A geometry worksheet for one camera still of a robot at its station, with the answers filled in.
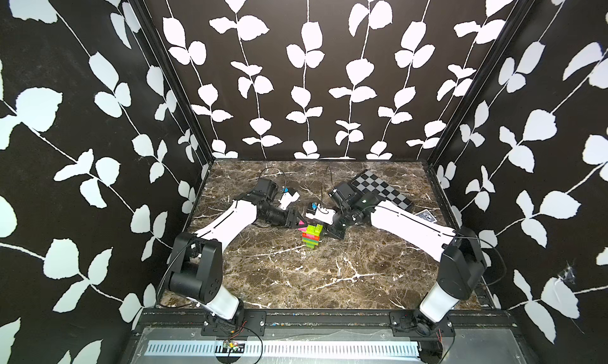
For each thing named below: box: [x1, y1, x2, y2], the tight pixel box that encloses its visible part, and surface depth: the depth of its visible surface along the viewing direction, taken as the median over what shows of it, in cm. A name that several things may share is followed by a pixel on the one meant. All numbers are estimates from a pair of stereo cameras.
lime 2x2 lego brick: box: [302, 223, 323, 237], surface depth 84 cm
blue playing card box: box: [414, 208, 437, 224], surface depth 100 cm
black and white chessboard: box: [350, 170, 413, 210], surface depth 109 cm
